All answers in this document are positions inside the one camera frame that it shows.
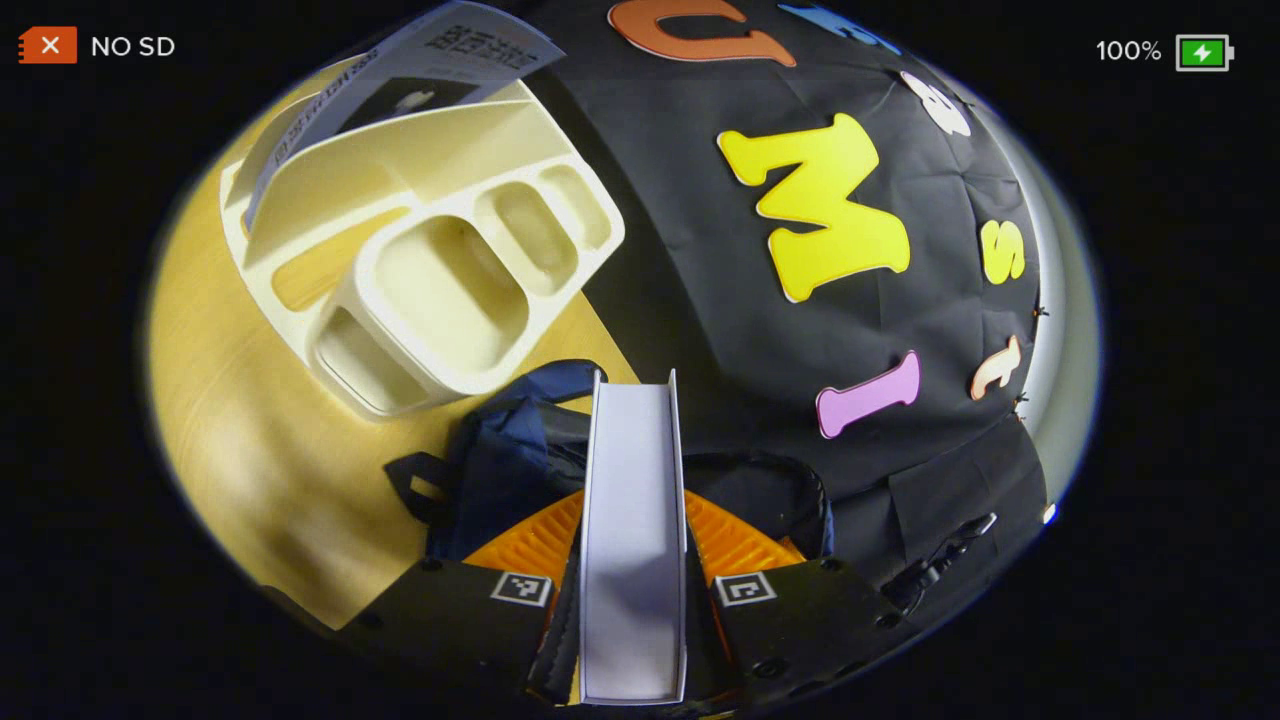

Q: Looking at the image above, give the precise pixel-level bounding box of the blue schoolbag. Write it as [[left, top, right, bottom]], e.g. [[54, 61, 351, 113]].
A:
[[383, 358, 836, 566]]

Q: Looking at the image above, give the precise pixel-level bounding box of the black backdrop cloth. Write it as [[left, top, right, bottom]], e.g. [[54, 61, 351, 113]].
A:
[[520, 0, 1051, 641]]

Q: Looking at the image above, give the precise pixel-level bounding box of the white book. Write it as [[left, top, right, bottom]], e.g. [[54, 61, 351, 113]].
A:
[[578, 368, 691, 706]]

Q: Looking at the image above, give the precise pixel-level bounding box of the black clamp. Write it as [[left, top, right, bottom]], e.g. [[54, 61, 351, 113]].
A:
[[880, 512, 1001, 616]]

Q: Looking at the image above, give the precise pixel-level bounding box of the grey-blue book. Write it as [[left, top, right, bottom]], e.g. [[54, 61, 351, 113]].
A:
[[240, 0, 566, 236]]

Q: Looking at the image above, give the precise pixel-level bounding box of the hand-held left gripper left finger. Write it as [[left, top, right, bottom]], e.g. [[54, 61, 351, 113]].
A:
[[335, 490, 586, 706]]

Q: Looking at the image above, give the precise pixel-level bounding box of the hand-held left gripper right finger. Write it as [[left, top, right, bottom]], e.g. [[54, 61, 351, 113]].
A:
[[683, 490, 906, 706]]

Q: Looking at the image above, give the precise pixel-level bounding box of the cream plastic bookshelf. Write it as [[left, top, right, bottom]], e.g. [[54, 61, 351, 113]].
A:
[[218, 55, 627, 421]]

